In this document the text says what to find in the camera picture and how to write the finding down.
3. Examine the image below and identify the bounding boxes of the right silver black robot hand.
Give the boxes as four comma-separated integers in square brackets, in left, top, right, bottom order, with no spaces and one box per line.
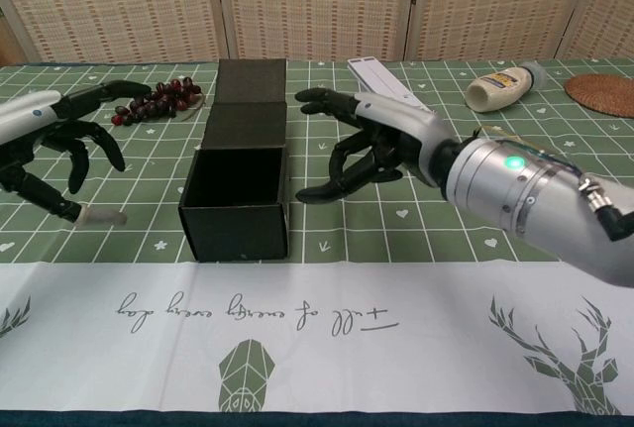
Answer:
[294,87,465,204]

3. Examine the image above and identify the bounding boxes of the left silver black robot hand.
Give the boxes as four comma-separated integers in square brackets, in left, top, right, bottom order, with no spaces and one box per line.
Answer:
[0,79,153,226]

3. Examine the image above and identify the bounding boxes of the black cardboard box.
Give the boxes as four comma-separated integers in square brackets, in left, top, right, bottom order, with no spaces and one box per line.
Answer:
[177,57,290,263]

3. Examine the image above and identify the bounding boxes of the white folding laptop stand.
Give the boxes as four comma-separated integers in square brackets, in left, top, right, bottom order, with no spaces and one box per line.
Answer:
[346,56,432,114]

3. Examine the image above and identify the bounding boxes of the mayonnaise squeeze bottle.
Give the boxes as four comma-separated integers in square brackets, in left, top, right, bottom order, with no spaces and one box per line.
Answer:
[466,61,547,113]

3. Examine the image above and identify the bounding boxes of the green checked tablecloth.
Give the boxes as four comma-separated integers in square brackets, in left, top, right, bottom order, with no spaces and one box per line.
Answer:
[0,57,634,416]

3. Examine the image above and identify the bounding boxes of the dark red grape bunch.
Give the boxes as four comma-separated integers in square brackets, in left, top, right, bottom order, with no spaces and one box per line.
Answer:
[110,76,203,127]

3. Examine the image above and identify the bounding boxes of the woven bamboo folding screen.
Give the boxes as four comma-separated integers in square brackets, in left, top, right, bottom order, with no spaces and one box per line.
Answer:
[0,0,634,65]

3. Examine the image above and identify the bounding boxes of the round woven rattan coaster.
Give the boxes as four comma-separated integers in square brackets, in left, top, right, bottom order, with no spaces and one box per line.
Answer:
[565,72,634,119]

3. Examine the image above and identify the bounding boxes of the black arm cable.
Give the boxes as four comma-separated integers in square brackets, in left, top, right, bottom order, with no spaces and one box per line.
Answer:
[579,173,634,243]

